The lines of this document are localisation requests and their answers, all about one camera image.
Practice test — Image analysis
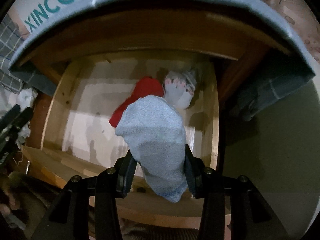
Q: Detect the light blue striped sock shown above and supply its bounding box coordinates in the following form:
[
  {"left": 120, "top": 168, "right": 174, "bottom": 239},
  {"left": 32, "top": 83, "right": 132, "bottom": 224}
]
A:
[{"left": 116, "top": 95, "right": 187, "bottom": 203}]

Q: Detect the wooden drawer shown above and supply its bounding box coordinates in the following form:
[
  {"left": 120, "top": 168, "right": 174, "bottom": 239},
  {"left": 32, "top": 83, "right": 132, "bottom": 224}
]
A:
[{"left": 22, "top": 50, "right": 229, "bottom": 228}]

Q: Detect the red sock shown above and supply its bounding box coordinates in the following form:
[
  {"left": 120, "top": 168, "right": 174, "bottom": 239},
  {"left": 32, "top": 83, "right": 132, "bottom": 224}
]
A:
[{"left": 109, "top": 76, "right": 164, "bottom": 128}]

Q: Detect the floral white underwear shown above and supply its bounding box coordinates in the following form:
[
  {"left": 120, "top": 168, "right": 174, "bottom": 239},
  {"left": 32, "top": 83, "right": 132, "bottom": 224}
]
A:
[{"left": 163, "top": 70, "right": 197, "bottom": 110}]

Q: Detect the person left hand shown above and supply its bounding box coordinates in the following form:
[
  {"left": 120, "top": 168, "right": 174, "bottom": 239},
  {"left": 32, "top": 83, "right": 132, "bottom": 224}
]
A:
[{"left": 1, "top": 174, "right": 20, "bottom": 218}]

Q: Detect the white crumpled cloth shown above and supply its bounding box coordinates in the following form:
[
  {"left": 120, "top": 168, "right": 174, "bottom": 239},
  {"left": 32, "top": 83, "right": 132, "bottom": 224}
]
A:
[{"left": 1, "top": 87, "right": 38, "bottom": 149}]

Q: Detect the grey plaid blanket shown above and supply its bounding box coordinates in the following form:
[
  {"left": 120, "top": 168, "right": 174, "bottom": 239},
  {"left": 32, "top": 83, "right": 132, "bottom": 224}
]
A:
[{"left": 0, "top": 14, "right": 24, "bottom": 94}]

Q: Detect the blue checked cloth cover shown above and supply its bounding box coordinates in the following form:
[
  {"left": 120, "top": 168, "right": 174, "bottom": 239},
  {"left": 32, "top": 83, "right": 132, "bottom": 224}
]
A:
[{"left": 9, "top": 0, "right": 316, "bottom": 120}]

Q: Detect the wooden nightstand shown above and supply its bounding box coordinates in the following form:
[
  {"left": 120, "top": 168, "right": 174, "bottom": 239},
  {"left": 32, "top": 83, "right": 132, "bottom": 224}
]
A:
[{"left": 17, "top": 10, "right": 291, "bottom": 100}]

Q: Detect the floral beige bedsheet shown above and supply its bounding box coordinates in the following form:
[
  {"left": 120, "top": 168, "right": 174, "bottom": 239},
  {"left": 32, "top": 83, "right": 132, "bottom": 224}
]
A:
[{"left": 262, "top": 0, "right": 319, "bottom": 62}]

